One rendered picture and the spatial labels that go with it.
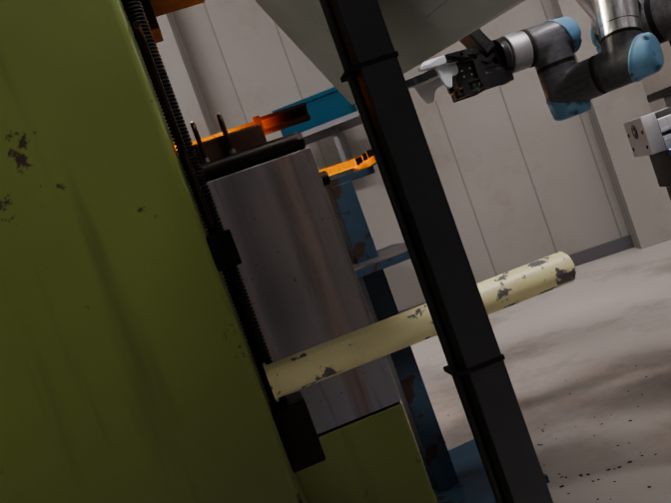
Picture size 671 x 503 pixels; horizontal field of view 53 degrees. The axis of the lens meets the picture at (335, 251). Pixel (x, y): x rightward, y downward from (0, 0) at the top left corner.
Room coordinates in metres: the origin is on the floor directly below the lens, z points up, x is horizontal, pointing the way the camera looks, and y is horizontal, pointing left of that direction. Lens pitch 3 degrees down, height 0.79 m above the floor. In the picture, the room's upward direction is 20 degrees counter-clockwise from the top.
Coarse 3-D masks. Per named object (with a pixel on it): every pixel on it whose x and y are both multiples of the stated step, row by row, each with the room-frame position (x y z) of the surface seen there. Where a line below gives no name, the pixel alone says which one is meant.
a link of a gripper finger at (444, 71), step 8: (440, 56) 1.23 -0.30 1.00; (424, 64) 1.22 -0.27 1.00; (432, 64) 1.22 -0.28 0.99; (440, 64) 1.22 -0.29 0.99; (448, 64) 1.25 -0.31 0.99; (440, 72) 1.23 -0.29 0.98; (448, 72) 1.24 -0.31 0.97; (456, 72) 1.26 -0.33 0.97; (448, 80) 1.24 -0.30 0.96; (448, 88) 1.24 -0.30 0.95
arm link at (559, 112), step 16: (560, 64) 1.29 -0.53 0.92; (576, 64) 1.29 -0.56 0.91; (544, 80) 1.32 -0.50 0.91; (560, 80) 1.30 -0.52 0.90; (576, 80) 1.27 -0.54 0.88; (560, 96) 1.30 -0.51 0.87; (576, 96) 1.29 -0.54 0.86; (592, 96) 1.28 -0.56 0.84; (560, 112) 1.31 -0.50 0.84; (576, 112) 1.30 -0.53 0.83
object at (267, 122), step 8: (304, 104) 1.24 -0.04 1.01; (280, 112) 1.24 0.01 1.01; (288, 112) 1.25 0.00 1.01; (296, 112) 1.25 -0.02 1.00; (304, 112) 1.25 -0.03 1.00; (256, 120) 1.22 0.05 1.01; (264, 120) 1.24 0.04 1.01; (272, 120) 1.24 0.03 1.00; (280, 120) 1.24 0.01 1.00; (288, 120) 1.25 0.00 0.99; (296, 120) 1.24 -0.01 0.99; (304, 120) 1.25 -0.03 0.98; (240, 128) 1.23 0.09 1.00; (264, 128) 1.24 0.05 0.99; (272, 128) 1.23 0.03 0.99; (280, 128) 1.24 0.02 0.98; (216, 136) 1.22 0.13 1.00; (192, 144) 1.21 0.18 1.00
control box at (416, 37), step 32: (256, 0) 0.82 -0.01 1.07; (288, 0) 0.79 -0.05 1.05; (384, 0) 0.71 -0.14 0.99; (416, 0) 0.69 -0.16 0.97; (448, 0) 0.67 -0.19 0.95; (480, 0) 0.65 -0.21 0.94; (512, 0) 0.63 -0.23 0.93; (288, 32) 0.83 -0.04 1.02; (320, 32) 0.80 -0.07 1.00; (416, 32) 0.72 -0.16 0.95; (448, 32) 0.70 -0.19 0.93; (320, 64) 0.84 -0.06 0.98; (416, 64) 0.75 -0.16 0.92; (352, 96) 0.85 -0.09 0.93
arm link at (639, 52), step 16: (592, 0) 1.28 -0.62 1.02; (608, 0) 1.24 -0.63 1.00; (624, 0) 1.23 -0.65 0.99; (608, 16) 1.24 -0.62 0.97; (624, 16) 1.22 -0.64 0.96; (608, 32) 1.24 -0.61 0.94; (624, 32) 1.22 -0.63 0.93; (640, 32) 1.22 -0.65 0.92; (608, 48) 1.23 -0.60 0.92; (624, 48) 1.21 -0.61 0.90; (640, 48) 1.19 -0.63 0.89; (656, 48) 1.20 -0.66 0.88; (592, 64) 1.25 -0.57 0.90; (608, 64) 1.23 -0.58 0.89; (624, 64) 1.21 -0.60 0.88; (640, 64) 1.19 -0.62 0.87; (656, 64) 1.19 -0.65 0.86; (592, 80) 1.25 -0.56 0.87; (608, 80) 1.24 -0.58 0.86; (624, 80) 1.23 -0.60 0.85; (640, 80) 1.23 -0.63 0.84
